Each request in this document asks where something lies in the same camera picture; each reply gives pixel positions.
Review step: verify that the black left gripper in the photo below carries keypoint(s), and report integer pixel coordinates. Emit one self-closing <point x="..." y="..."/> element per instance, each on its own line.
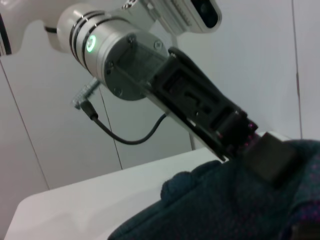
<point x="190" y="95"/>

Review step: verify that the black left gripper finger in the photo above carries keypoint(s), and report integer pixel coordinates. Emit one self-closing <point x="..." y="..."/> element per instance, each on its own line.
<point x="270" y="157"/>

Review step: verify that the dark teal fabric lunch bag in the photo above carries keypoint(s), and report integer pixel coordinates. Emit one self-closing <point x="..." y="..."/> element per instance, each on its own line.
<point x="225" y="200"/>

